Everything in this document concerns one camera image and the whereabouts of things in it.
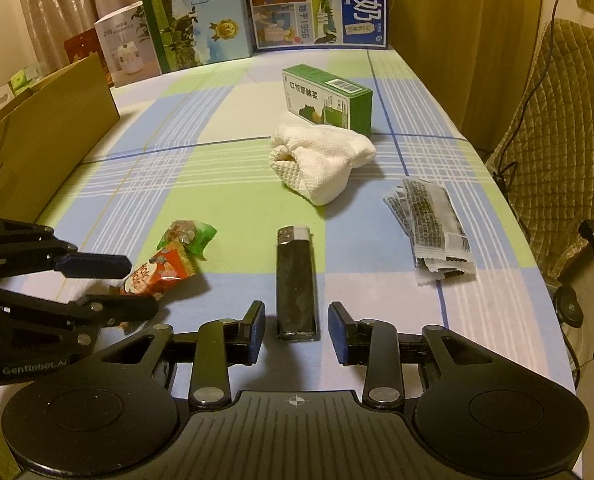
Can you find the light blue milk carton box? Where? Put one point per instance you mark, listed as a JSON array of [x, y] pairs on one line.
[[190, 33]]

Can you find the plaid blue green tablecloth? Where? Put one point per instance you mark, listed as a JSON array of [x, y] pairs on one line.
[[195, 145]]

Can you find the black lighter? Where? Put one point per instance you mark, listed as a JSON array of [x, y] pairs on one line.
[[295, 285]]

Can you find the red snack packet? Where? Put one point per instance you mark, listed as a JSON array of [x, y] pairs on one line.
[[160, 273]]

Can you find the white knitted cloth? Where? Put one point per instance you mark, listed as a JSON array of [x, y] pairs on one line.
[[316, 161]]

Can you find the green candy packet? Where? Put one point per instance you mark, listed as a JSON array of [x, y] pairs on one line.
[[193, 235]]

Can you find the quilted olive chair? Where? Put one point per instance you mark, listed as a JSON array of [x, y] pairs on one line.
[[544, 165]]

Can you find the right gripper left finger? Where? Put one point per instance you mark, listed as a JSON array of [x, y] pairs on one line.
[[221, 344]]

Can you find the open brown cardboard box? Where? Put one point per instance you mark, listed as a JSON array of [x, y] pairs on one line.
[[45, 133]]

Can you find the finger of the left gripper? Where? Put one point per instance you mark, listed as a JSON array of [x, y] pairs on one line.
[[97, 309], [68, 262]]

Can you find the green tissue packs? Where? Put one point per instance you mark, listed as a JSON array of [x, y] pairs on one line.
[[27, 76]]

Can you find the dark blue milk carton box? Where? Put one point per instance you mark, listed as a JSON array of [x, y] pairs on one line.
[[292, 24]]

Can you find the red gift box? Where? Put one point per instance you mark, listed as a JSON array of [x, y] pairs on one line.
[[83, 45]]

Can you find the white humidifier product box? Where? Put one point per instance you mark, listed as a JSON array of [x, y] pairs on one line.
[[127, 45]]

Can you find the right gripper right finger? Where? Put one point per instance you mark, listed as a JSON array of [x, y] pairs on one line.
[[375, 345]]

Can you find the black printed snack packets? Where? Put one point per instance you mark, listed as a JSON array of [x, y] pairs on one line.
[[439, 243]]

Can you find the wooden wardrobe door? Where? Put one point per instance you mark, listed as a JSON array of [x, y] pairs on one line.
[[474, 56]]

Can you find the green medicine box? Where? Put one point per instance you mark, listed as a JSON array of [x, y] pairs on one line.
[[322, 98]]

